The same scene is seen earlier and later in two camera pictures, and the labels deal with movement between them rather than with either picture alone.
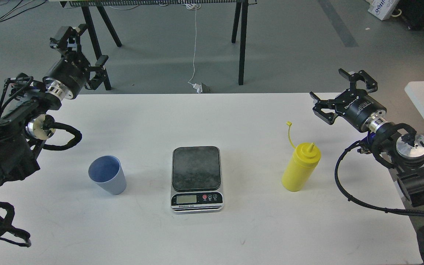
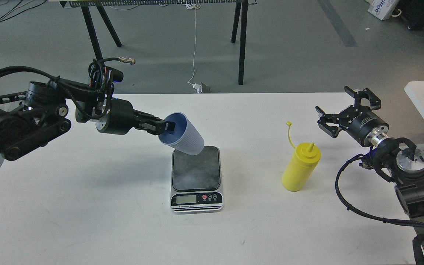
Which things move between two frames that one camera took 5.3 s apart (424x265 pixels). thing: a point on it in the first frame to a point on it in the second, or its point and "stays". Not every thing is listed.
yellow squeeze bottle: x=305 y=158 stays
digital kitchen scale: x=197 y=183 stays
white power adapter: x=198 y=87 stays
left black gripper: x=71 y=71 to x=120 y=118
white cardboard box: x=382 y=9 stays
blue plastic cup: x=106 y=172 to x=186 y=137
